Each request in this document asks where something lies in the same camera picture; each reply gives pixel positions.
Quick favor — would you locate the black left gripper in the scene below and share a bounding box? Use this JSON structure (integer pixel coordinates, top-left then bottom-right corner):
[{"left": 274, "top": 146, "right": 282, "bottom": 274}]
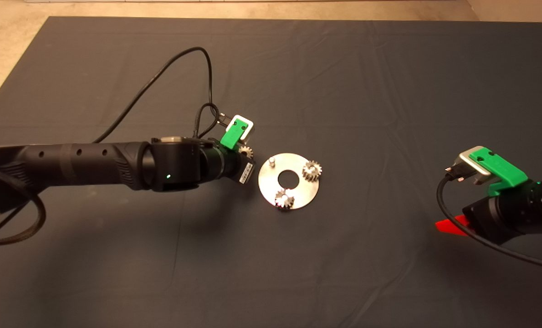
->
[{"left": 212, "top": 142, "right": 257, "bottom": 185}]

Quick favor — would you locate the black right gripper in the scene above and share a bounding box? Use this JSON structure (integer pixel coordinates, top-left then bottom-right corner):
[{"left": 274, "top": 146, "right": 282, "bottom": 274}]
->
[{"left": 435, "top": 180, "right": 542, "bottom": 246}]

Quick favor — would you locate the round metal carrier plate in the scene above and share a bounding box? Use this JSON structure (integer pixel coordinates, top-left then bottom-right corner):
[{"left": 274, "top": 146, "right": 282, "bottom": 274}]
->
[{"left": 258, "top": 153, "right": 320, "bottom": 210}]

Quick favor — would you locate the dark grey table cloth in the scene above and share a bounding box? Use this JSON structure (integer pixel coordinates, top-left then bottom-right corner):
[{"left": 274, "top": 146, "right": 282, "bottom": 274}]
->
[{"left": 0, "top": 17, "right": 542, "bottom": 328}]

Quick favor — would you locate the green left camera mount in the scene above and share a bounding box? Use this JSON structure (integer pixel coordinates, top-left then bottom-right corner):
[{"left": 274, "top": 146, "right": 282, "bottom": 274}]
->
[{"left": 220, "top": 118, "right": 250, "bottom": 151}]

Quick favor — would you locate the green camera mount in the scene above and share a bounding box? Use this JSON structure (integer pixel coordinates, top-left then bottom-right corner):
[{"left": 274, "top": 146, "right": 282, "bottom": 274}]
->
[
  {"left": 467, "top": 147, "right": 528, "bottom": 198},
  {"left": 220, "top": 118, "right": 250, "bottom": 151}
]

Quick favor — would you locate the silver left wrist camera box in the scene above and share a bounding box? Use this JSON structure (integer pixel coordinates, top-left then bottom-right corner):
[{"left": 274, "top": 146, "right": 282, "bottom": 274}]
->
[{"left": 229, "top": 114, "right": 255, "bottom": 138}]

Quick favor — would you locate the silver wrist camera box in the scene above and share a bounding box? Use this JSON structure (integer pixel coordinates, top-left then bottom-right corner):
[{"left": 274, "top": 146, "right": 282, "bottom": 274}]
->
[
  {"left": 453, "top": 148, "right": 490, "bottom": 186},
  {"left": 229, "top": 114, "right": 255, "bottom": 138}
]

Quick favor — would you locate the black right camera cable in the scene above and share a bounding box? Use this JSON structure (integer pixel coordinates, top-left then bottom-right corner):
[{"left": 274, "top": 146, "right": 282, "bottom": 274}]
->
[{"left": 436, "top": 168, "right": 542, "bottom": 273}]

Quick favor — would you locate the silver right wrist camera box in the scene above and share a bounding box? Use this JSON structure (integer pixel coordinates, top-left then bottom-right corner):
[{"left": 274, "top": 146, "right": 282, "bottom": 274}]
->
[{"left": 453, "top": 148, "right": 490, "bottom": 186}]

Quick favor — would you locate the green right camera mount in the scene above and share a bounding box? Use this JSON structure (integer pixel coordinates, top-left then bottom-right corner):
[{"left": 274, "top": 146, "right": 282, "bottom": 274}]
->
[{"left": 467, "top": 147, "right": 528, "bottom": 198}]

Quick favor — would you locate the braided black arm hose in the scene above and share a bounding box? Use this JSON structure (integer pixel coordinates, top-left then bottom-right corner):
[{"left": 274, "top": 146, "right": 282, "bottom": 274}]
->
[{"left": 0, "top": 168, "right": 46, "bottom": 246}]

